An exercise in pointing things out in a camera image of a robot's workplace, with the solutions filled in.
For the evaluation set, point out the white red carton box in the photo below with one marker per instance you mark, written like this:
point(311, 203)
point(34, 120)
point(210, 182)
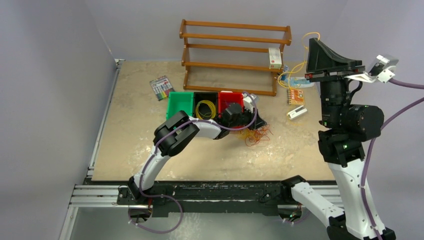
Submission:
point(275, 58)

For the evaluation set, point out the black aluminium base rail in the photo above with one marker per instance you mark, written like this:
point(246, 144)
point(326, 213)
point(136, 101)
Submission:
point(269, 198)

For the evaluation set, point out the green plastic bin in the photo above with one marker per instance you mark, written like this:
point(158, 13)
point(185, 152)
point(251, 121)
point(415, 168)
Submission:
point(180, 101)

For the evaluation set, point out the wooden two-tier shelf rack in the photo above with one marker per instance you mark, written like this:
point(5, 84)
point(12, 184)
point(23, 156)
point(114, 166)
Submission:
point(232, 46)

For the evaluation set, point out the red plastic bin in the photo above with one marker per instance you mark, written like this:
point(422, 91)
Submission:
point(226, 98)

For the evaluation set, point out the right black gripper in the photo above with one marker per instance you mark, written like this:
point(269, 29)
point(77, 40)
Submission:
point(320, 60)

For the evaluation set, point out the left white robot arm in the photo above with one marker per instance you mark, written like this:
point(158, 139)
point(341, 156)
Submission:
point(173, 136)

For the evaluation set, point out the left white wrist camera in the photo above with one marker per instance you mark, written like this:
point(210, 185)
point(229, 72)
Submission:
point(248, 102)

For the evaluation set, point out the white usb charger block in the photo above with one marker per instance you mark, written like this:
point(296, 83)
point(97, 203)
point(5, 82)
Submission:
point(296, 112)

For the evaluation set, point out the orange snack packet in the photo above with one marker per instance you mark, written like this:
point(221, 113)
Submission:
point(295, 97)

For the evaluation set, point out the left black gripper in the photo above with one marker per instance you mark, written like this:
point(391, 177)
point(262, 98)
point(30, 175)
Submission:
point(258, 122)

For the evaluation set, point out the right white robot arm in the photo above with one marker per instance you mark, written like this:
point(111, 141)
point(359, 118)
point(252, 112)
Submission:
point(347, 127)

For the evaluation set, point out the pack of coloured markers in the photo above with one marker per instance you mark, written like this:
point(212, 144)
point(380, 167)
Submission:
point(161, 87)

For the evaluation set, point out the black plastic bin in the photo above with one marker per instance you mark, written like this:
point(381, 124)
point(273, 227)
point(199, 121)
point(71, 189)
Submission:
point(205, 105)

